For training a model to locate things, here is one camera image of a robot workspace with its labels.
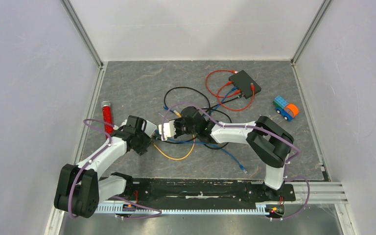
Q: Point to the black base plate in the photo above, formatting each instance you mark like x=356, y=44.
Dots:
x=204, y=194

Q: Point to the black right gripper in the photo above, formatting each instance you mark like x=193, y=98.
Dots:
x=176, y=124

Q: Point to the red glitter tube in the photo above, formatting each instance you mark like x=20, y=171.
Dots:
x=107, y=116

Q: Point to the clear plastic box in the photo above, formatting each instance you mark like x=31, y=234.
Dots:
x=150, y=128

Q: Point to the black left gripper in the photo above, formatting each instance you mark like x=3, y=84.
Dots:
x=147, y=141

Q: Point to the black network switch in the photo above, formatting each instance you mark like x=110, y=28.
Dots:
x=245, y=83

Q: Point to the blue lego brick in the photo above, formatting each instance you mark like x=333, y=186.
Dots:
x=280, y=106

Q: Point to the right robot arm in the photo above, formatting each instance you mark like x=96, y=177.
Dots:
x=271, y=143

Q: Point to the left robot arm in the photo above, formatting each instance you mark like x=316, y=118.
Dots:
x=81, y=186

